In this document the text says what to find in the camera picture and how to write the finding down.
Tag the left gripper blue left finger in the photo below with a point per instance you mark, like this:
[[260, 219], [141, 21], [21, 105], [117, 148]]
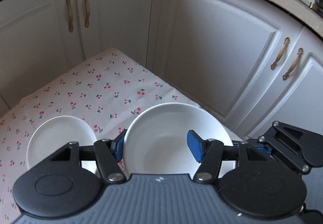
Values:
[[116, 147]]

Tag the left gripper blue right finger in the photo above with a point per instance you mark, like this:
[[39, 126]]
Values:
[[197, 146]]

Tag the floral bowl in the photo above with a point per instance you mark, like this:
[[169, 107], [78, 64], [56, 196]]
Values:
[[156, 141], [55, 133]]

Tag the white kitchen cabinets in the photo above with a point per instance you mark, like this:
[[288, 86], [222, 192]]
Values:
[[246, 61]]

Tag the cherry print tablecloth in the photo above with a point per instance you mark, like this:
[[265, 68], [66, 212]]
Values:
[[107, 92]]

